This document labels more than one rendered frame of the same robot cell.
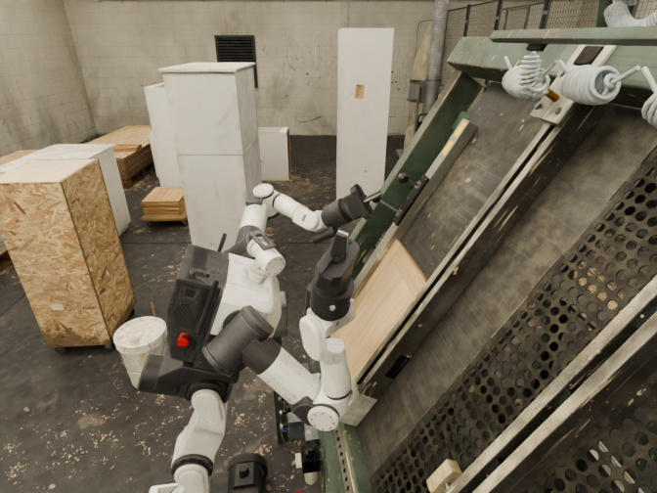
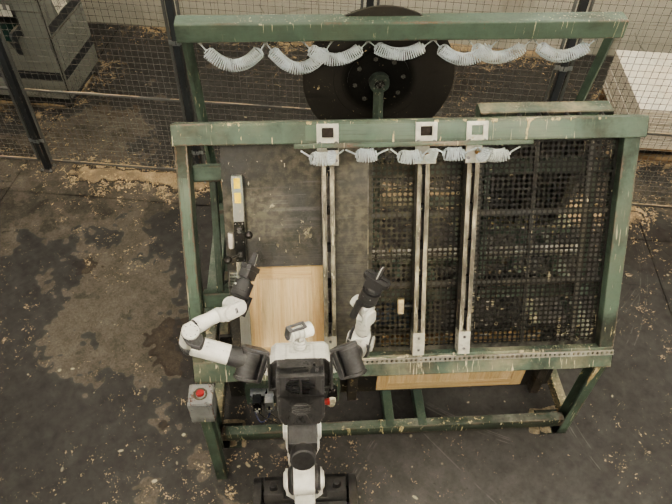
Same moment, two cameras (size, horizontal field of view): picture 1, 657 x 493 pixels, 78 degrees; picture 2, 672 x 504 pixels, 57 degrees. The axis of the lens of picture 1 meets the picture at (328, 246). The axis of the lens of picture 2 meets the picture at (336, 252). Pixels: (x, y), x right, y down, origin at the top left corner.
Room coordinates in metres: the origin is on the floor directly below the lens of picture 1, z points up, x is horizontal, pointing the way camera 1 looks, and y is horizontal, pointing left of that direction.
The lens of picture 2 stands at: (0.74, 1.74, 3.62)
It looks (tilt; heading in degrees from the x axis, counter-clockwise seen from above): 47 degrees down; 274
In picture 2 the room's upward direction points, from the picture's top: 2 degrees clockwise
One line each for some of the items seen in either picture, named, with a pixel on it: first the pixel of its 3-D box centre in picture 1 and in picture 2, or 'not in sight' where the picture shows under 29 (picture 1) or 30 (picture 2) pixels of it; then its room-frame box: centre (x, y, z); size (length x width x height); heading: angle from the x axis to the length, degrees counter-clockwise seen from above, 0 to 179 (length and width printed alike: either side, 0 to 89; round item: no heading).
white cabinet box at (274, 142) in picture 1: (270, 153); not in sight; (6.24, 0.90, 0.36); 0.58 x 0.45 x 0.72; 90
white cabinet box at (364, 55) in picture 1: (361, 122); not in sight; (5.14, -0.40, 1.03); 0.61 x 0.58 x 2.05; 0
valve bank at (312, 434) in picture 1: (297, 415); (292, 402); (1.07, 0.12, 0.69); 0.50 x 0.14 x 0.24; 9
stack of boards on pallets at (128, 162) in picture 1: (128, 152); not in sight; (6.84, 3.40, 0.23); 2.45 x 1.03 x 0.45; 0
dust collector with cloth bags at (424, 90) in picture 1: (429, 99); not in sight; (6.64, -1.57, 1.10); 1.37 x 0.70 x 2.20; 0
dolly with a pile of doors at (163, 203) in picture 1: (170, 206); not in sight; (4.54, 1.90, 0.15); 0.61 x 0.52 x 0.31; 0
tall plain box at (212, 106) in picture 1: (224, 165); not in sight; (3.79, 1.00, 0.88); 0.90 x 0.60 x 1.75; 0
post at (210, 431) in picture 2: (279, 388); (214, 445); (1.49, 0.25, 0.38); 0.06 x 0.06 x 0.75; 9
